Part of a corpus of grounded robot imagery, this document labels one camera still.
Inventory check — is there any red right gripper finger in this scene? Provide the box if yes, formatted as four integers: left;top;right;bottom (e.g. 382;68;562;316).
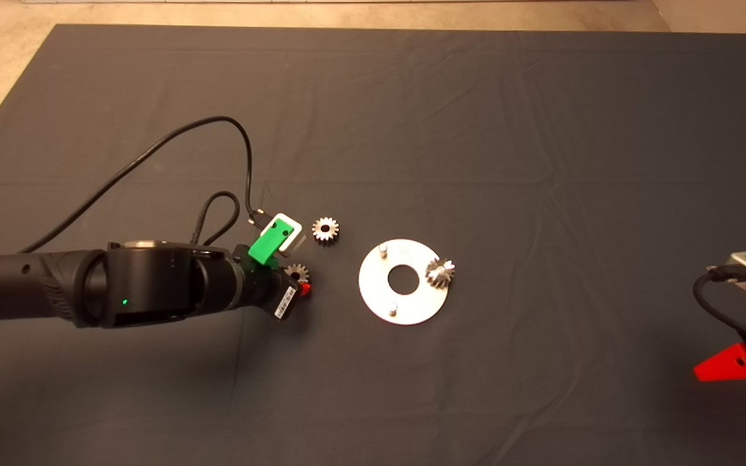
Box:
692;341;746;381

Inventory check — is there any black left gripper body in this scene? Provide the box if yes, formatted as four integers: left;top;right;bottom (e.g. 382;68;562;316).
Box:
229;246;300;321

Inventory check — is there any round metal carrier plate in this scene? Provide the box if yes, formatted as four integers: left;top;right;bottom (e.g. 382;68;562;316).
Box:
358;238;449;326

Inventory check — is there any dark grey table cloth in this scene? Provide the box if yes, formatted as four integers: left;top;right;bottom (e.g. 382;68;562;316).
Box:
0;23;746;466

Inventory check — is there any green left camera mount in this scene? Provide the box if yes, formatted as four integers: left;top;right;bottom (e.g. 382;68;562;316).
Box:
248;217;293;267

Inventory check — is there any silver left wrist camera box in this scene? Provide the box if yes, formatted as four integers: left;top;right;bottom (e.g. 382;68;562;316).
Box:
263;212;302;253

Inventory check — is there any smooth black left camera cable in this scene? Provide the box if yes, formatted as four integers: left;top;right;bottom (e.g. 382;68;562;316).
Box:
19;116;275;254

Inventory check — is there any smooth black camera cable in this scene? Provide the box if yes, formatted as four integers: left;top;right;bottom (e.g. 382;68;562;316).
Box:
692;264;746;353
19;116;275;254

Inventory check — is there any smooth black right camera cable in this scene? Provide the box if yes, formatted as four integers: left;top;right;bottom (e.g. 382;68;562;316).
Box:
692;264;746;353

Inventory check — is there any braided black left arm cable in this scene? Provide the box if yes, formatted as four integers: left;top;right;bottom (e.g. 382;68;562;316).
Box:
192;191;241;247

